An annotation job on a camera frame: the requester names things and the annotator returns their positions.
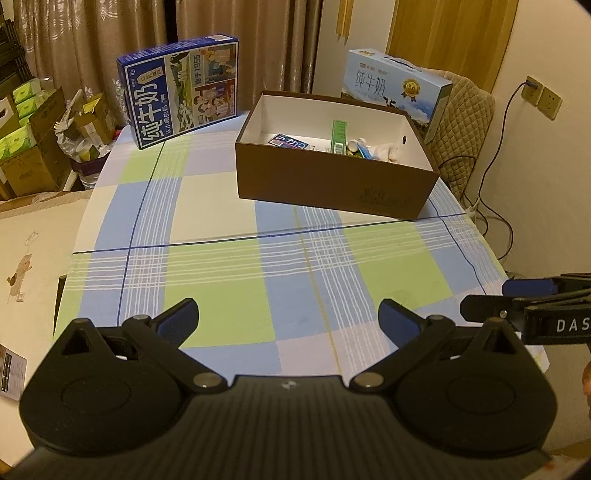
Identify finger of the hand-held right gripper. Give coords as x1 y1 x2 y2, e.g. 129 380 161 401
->
502 274 591 296
461 294 527 324

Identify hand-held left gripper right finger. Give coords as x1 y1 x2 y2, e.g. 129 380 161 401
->
348 298 527 394

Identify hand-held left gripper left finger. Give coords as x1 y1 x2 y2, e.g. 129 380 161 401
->
54 298 229 394

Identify brown cardboard box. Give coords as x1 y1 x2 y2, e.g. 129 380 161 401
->
235 91 441 219

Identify small items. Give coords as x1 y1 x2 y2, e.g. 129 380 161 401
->
369 143 399 162

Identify green medicine box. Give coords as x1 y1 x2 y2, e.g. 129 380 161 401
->
331 119 348 155

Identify cream printed blanket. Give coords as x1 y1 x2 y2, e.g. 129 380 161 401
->
0 190 93 462

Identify chair with quilted cover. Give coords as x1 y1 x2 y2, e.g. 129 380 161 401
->
422 69 496 200

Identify small printed card box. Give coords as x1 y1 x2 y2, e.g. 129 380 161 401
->
0 344 27 400

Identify large cardboard box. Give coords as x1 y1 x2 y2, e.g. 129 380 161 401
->
0 88 75 199

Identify crumpled white plastic bag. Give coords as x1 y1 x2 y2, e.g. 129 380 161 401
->
54 88 100 162

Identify small open cardboard box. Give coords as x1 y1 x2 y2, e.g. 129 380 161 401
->
74 92 116 148

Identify dark blue milk carton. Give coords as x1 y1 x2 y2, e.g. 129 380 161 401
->
116 33 240 150

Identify light blue milk carton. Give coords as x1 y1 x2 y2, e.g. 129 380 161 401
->
341 48 454 145

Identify wooden door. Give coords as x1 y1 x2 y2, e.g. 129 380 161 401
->
387 0 519 86

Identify green tissue packs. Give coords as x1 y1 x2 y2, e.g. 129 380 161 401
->
0 78 52 160

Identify beige patterned curtain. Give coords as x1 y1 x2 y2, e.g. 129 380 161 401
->
13 0 182 127
175 0 322 114

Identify hanging wooden ornament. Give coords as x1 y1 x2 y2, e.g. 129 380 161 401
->
335 0 355 45

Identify black folding trolley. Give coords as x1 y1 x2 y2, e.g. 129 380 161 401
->
0 18 33 80

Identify black power cable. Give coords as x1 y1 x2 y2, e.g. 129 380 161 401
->
431 79 532 274

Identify beige wall socket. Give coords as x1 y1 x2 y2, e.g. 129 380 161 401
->
539 85 563 121
522 76 544 106

